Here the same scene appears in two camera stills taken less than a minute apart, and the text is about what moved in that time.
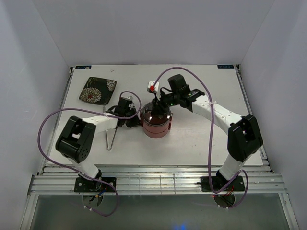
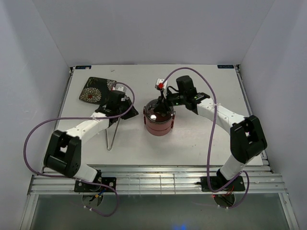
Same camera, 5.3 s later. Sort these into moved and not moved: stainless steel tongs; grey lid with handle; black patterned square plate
Moved: grey lid with handle
Not moved: black patterned square plate; stainless steel tongs
